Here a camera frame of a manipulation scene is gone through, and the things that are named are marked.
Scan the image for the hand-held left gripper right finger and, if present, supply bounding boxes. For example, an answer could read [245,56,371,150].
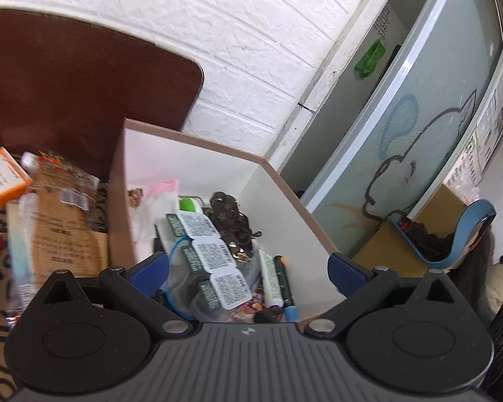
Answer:
[305,252,456,338]

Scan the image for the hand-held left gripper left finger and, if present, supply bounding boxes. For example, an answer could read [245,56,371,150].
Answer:
[41,252,194,338]

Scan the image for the cardboard box white inside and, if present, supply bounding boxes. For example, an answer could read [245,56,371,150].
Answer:
[108,118,353,332]

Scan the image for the brown wooden desktop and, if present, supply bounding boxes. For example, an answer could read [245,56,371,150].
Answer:
[0,8,205,186]

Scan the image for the brown cardboard box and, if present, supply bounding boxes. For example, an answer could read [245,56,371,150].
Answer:
[353,183,479,278]

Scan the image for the pink and white packet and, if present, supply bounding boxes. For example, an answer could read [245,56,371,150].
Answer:
[131,192,180,254]

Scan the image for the green capsule white label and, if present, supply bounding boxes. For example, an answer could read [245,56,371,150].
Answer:
[165,211,219,244]
[198,267,253,311]
[183,238,238,271]

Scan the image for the black marker pen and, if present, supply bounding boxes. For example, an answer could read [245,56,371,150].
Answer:
[273,255,299,324]

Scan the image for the green topped bottle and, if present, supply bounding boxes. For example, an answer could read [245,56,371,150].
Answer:
[177,196,205,215]

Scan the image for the white marker pen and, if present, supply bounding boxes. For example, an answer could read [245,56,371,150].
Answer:
[257,249,283,309]

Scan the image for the pink plastic item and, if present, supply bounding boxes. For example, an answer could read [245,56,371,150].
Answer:
[150,178,181,197]

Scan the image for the brown patterned pouch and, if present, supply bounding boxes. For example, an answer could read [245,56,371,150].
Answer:
[205,191,263,263]

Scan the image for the orange and purple card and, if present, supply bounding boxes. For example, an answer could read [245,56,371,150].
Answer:
[240,282,267,316]

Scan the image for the brown paper snack bag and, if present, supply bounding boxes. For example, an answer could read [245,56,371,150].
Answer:
[19,155,110,279]

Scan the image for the frosted glass panel with drawing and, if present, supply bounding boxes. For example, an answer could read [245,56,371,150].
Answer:
[301,0,503,244]

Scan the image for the orange and white box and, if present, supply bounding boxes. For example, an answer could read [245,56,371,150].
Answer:
[0,146,34,209]

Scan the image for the green plastic item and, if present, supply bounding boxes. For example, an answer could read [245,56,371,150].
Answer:
[354,39,387,79]

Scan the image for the blue cable black tip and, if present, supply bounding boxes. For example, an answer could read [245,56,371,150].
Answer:
[166,236,195,320]

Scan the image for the printed wall papers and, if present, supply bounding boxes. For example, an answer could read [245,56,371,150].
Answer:
[443,50,503,187]

